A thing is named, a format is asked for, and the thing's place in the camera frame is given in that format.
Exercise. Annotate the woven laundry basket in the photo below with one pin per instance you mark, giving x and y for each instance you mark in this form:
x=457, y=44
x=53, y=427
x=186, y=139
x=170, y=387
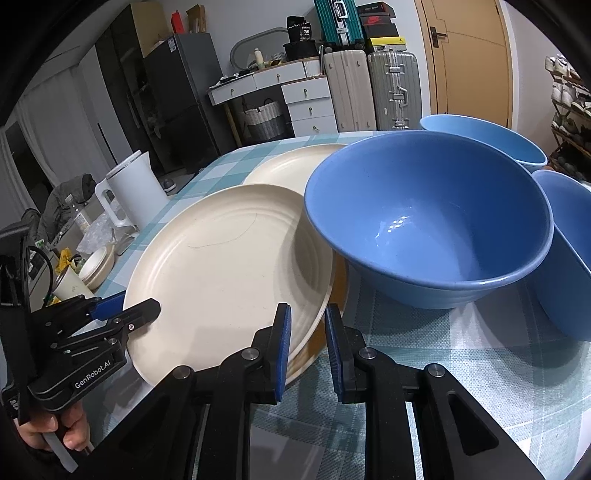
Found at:
x=264, y=120

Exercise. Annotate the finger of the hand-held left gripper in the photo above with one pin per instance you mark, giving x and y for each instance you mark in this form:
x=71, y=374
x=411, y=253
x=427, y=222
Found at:
x=111, y=307
x=134, y=316

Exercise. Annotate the clear plastic bag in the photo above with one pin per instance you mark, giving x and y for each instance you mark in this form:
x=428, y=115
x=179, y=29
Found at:
x=97, y=233

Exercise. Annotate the dark grey refrigerator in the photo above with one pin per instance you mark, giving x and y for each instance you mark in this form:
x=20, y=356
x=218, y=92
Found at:
x=180, y=92

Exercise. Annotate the rows of shoes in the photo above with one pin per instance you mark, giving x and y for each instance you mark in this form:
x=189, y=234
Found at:
x=565, y=92

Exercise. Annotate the beige takeaway bowl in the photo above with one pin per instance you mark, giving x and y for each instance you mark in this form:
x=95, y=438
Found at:
x=98, y=267

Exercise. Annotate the dark tall cabinet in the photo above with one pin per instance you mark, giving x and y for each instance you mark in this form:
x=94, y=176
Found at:
x=122, y=83

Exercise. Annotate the wooden shoe rack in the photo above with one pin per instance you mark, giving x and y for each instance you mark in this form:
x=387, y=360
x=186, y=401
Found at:
x=561, y=138

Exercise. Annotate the oval mirror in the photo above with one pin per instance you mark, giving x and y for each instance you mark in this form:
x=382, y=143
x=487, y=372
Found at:
x=249, y=46

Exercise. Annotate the cream round plate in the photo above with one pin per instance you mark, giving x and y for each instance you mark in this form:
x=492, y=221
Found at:
x=207, y=277
x=286, y=170
x=339, y=290

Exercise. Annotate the silver suitcase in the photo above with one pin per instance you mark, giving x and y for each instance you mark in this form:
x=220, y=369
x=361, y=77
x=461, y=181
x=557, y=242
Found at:
x=395, y=87

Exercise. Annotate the black and red shoebox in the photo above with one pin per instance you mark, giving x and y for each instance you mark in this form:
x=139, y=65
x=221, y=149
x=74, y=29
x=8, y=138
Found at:
x=376, y=13

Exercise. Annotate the paper cup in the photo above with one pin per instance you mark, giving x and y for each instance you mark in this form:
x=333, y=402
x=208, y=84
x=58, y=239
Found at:
x=71, y=286

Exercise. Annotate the wooden door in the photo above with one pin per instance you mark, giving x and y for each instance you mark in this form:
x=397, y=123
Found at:
x=466, y=60

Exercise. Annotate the black printed bag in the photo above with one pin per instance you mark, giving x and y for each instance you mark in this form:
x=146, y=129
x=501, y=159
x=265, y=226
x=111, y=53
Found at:
x=300, y=30

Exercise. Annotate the teal checkered tablecloth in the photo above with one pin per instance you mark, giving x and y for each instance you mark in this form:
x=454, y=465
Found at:
x=461, y=360

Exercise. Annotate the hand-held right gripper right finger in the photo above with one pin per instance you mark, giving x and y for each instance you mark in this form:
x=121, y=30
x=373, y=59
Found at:
x=333, y=355

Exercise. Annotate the white drawer dresser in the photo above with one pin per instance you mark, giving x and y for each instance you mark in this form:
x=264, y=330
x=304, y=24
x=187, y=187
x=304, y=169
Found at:
x=300, y=92

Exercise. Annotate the white bottle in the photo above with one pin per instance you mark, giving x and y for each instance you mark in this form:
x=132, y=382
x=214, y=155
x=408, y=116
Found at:
x=259, y=59

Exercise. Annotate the beige suitcase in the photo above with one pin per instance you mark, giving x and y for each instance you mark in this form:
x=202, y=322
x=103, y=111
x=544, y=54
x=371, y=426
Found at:
x=348, y=92

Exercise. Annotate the large blue bowl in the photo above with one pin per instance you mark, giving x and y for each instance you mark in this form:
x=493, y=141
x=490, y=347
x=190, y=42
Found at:
x=429, y=194

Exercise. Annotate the grey jacket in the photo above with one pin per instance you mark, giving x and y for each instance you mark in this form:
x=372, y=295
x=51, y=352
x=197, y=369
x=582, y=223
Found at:
x=64, y=203

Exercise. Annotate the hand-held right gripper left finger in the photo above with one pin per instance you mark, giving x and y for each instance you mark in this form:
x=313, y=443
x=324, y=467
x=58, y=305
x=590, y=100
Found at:
x=282, y=350

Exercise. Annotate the teal suitcase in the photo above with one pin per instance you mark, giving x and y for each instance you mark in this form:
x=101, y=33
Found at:
x=339, y=23

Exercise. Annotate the yellow and black box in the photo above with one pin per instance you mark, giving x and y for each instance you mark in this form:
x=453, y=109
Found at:
x=388, y=44

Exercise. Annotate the white electric kettle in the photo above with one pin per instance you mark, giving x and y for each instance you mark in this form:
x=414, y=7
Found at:
x=134, y=189

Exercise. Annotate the person's left hand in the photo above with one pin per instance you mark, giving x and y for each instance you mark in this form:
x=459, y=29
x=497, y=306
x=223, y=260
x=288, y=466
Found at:
x=74, y=424

